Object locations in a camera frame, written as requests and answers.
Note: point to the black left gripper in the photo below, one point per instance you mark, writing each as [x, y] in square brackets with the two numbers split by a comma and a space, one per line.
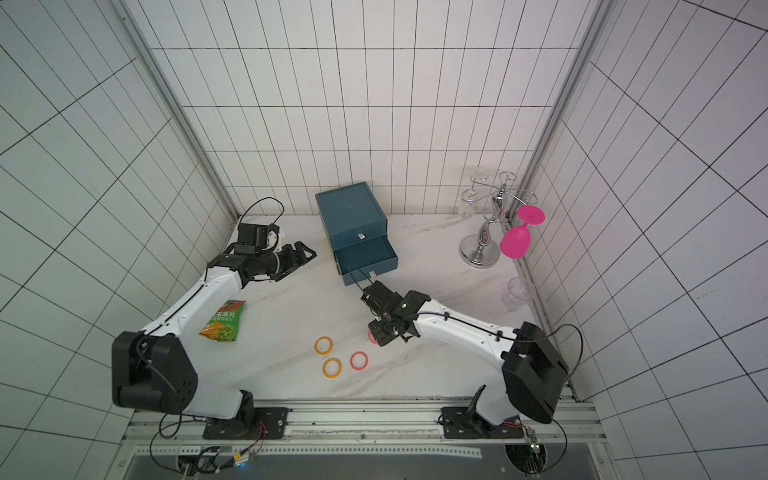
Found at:
[292, 263]

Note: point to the clear glass on table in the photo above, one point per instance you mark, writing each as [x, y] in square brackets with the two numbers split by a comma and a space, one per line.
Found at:
[517, 294]

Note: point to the green snack bag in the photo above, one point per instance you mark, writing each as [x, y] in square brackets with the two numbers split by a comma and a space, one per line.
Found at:
[224, 325]

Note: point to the chrome glass holder stand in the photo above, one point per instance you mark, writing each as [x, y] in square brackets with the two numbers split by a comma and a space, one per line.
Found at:
[498, 204]

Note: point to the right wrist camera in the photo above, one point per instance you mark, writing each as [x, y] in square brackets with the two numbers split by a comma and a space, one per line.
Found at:
[381, 301]

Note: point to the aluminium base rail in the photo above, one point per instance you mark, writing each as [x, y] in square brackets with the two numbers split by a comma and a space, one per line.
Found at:
[361, 427]

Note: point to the clear hanging wine glass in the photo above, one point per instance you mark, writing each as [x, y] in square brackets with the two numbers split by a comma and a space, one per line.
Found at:
[469, 197]

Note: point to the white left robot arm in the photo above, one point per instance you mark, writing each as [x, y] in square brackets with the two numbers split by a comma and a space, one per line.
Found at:
[151, 369]

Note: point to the pink plastic goblet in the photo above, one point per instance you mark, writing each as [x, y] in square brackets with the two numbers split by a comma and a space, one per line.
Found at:
[516, 242]

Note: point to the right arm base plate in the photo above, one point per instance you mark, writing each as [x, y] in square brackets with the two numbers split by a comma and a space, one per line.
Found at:
[459, 423]

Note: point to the teal drawer cabinet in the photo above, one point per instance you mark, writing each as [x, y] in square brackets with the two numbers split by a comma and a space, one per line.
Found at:
[357, 230]

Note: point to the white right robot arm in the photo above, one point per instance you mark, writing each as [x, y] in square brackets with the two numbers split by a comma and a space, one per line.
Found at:
[532, 371]

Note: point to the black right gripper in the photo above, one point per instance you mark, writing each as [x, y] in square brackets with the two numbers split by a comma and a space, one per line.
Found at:
[381, 327]

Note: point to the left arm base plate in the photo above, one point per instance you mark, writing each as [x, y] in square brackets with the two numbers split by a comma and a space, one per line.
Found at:
[258, 422]

